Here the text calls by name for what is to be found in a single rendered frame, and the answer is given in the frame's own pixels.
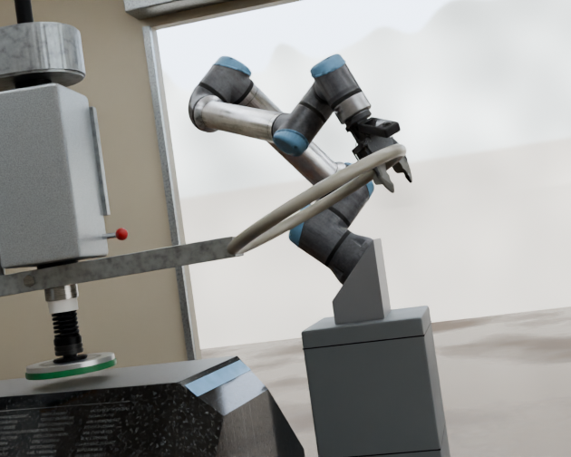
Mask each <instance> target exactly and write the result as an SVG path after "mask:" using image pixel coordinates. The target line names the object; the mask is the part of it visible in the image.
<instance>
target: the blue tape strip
mask: <svg viewBox="0 0 571 457"><path fill-rule="evenodd" d="M249 370H251V369H250V368H249V367H247V366H246V365H245V364H244V363H243V362H242V361H240V360H238V361H236V362H235V363H233V364H231V365H227V366H225V367H223V368H221V369H219V370H217V371H215V372H213V373H211V374H208V375H205V376H203V377H201V378H199V379H198V380H196V381H193V382H191V383H189V384H186V385H185V386H186V387H188V389H189V390H190V391H191V392H192V393H193V394H194V395H196V396H200V395H202V394H204V393H206V392H208V391H210V390H212V389H214V388H216V387H218V386H220V385H222V384H224V383H226V382H228V381H230V380H232V379H234V378H236V377H237V376H239V375H241V374H243V373H245V372H247V371H249Z"/></svg>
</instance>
